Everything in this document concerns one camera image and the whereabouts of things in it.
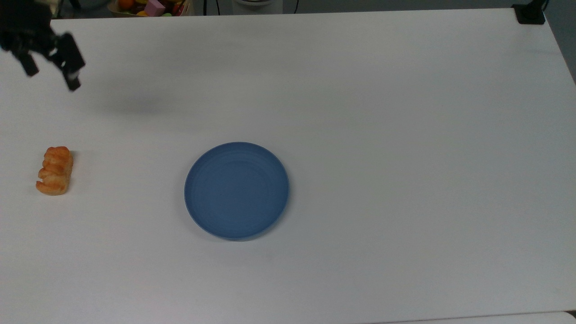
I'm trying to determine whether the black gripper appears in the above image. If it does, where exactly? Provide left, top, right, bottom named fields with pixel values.
left=0, top=0, right=86, bottom=92

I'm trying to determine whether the orange twisted bread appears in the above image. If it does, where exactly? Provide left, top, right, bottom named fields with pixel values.
left=36, top=146, right=74, bottom=196

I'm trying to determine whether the pink toy block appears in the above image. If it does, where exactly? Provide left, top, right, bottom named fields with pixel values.
left=144, top=0, right=167, bottom=17

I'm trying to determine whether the basket of toy food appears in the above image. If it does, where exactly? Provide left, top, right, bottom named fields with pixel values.
left=107, top=0, right=195, bottom=18

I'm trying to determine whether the blue round plate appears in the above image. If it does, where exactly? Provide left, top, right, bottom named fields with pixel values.
left=184, top=141, right=290, bottom=240

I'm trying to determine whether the black stand base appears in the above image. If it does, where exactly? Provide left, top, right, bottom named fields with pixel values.
left=512, top=0, right=547, bottom=25

